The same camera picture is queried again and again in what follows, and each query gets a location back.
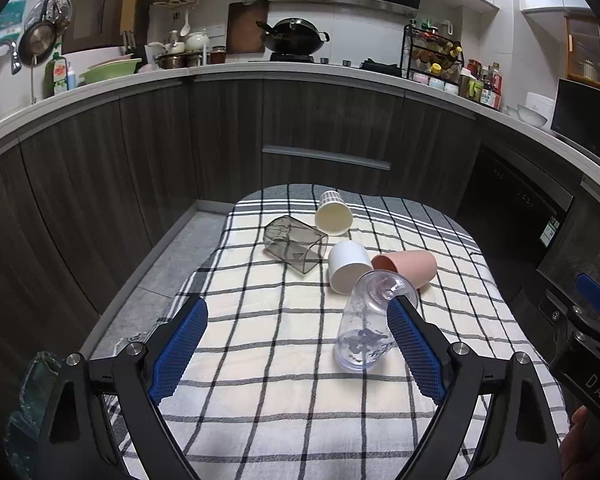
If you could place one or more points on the white hanging ladle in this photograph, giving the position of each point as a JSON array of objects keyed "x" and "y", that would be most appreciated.
[{"x": 185, "y": 22}]

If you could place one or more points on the green label bottle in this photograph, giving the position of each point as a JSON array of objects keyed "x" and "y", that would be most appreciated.
[{"x": 471, "y": 85}]

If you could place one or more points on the black built-in dishwasher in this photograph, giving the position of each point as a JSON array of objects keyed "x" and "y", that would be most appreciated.
[{"x": 515, "y": 200}]

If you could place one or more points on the white cup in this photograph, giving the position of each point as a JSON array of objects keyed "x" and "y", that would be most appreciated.
[{"x": 347, "y": 265}]

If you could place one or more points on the black wok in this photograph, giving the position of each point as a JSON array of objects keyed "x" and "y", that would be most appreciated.
[{"x": 295, "y": 35}]

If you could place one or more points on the red label sauce bottle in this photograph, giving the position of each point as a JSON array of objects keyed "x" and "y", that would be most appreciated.
[{"x": 492, "y": 91}]

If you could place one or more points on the white teapot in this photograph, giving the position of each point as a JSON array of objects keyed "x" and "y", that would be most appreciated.
[{"x": 198, "y": 41}]

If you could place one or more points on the person's right hand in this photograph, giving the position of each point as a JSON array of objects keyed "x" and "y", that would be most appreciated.
[{"x": 575, "y": 445}]

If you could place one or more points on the black white checked cloth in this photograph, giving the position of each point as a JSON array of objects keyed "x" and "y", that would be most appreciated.
[{"x": 260, "y": 320}]

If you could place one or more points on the cream ribbed cup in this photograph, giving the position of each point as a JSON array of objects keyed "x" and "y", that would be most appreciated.
[{"x": 332, "y": 217}]

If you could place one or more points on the green dish soap bottle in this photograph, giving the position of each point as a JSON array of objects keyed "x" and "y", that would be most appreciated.
[{"x": 60, "y": 75}]

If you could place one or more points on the grey transparent square cup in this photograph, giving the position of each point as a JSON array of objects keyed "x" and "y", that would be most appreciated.
[{"x": 290, "y": 245}]

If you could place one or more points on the hanging metal pan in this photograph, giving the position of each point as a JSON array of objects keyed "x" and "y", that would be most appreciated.
[{"x": 37, "y": 42}]

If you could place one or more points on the red lidded jar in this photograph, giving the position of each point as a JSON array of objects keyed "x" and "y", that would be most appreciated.
[{"x": 218, "y": 55}]

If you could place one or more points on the blue white bottle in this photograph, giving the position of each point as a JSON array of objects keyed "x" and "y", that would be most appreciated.
[{"x": 72, "y": 79}]

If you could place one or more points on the clear printed plastic cup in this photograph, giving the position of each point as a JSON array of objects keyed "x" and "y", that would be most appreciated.
[{"x": 360, "y": 320}]

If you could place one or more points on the green plastic basin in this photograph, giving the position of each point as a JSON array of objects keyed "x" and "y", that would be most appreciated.
[{"x": 110, "y": 71}]

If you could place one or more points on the metal faucet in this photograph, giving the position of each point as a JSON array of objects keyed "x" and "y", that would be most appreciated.
[{"x": 2, "y": 52}]

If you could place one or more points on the steel pot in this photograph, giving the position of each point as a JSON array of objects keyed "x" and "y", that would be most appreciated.
[{"x": 172, "y": 60}]

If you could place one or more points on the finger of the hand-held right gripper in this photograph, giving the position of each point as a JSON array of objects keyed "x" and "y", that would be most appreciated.
[{"x": 596, "y": 294}]

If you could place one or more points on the pink cup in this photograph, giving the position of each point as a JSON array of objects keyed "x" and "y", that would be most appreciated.
[{"x": 410, "y": 267}]

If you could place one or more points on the clear plastic bag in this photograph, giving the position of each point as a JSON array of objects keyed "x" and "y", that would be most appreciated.
[{"x": 27, "y": 400}]

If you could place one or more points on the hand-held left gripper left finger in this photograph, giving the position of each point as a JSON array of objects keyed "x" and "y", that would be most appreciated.
[{"x": 177, "y": 350}]

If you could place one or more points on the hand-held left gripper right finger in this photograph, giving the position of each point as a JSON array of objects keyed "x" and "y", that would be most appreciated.
[{"x": 415, "y": 355}]

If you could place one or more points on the brown cutting board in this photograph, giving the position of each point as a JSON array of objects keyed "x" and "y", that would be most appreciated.
[{"x": 242, "y": 27}]

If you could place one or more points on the black microwave oven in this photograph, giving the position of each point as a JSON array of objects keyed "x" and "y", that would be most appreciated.
[{"x": 587, "y": 115}]

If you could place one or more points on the white bowl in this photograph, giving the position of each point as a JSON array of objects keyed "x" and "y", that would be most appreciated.
[{"x": 530, "y": 117}]

